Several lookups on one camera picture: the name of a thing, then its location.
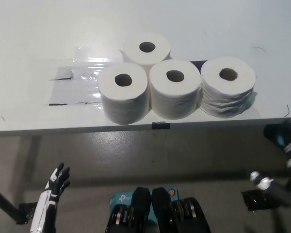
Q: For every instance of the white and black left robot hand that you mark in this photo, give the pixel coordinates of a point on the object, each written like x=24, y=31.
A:
x=47, y=208

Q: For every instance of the small black tape strip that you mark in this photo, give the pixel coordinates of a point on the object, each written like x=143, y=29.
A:
x=161, y=125

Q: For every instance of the black tape patch on table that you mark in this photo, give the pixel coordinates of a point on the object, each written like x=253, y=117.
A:
x=198, y=61

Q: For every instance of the black floor tape patch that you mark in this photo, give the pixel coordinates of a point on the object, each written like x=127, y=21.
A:
x=252, y=201
x=24, y=211

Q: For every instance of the grey table leg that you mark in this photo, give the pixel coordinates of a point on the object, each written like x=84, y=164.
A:
x=32, y=157

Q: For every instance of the teal router box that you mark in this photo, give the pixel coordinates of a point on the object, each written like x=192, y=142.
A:
x=121, y=199

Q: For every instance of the smooth white toilet paper roll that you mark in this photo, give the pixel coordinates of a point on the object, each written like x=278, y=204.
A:
x=123, y=104
x=135, y=52
x=174, y=102

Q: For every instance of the crinkled white toilet paper roll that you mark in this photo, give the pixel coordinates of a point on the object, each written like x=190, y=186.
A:
x=228, y=102

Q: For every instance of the black robot body blocks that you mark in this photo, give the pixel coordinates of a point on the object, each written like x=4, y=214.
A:
x=160, y=213

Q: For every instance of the glossy clear tape patch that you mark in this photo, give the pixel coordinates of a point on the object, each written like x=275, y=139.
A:
x=70, y=89

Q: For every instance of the black metal frame bar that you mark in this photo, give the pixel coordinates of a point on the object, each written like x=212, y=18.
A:
x=4, y=200

